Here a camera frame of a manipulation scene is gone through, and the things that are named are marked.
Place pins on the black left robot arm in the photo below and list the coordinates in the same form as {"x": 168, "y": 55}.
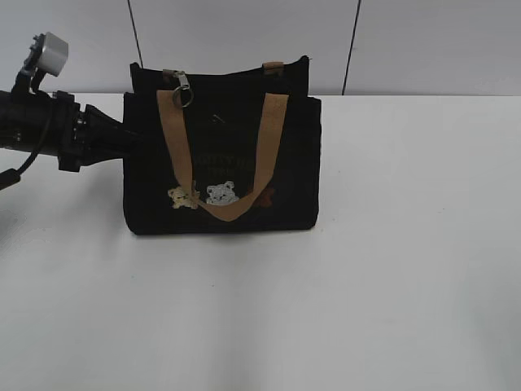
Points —
{"x": 58, "y": 126}

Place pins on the black canvas tote bag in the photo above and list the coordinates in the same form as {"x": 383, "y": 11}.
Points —
{"x": 238, "y": 152}

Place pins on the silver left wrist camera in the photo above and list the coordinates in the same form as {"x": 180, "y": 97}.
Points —
{"x": 48, "y": 53}

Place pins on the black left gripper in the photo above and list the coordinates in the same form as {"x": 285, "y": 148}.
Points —
{"x": 93, "y": 137}

